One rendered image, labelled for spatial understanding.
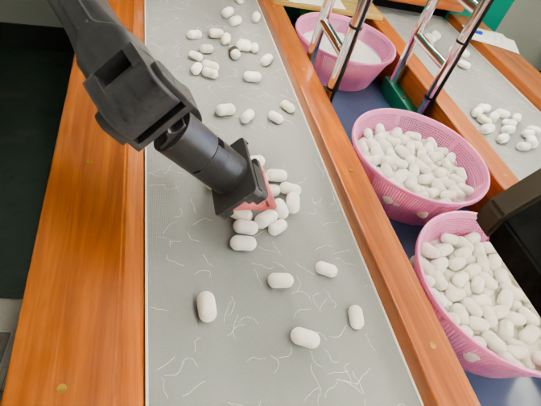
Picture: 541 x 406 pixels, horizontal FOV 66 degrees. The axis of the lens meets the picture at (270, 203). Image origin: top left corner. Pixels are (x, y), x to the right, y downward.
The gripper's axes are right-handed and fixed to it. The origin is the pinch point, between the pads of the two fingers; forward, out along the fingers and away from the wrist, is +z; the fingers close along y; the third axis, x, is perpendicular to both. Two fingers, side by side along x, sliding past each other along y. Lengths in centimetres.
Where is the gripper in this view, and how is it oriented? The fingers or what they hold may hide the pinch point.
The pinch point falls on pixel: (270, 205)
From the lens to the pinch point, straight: 60.1
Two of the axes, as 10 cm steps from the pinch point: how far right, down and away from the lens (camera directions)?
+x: -8.0, 5.1, 3.3
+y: -2.1, -7.4, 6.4
